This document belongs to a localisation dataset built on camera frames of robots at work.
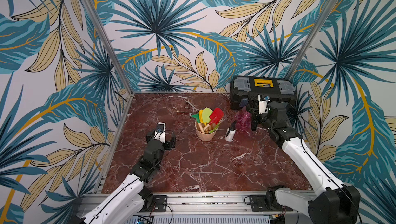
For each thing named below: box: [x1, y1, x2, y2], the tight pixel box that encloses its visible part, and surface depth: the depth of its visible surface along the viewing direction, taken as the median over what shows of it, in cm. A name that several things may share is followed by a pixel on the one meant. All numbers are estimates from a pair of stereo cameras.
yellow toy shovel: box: [199, 109, 206, 126], surface depth 92 cm
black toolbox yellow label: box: [229, 75, 297, 112], surface depth 102 cm
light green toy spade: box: [202, 107, 213, 124], surface depth 92 cm
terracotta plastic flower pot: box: [194, 119, 218, 142], surface depth 89 cm
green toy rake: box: [191, 113, 205, 134], surface depth 92 cm
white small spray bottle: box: [224, 120, 238, 142], surface depth 90 cm
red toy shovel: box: [204, 107, 225, 131], surface depth 92 cm
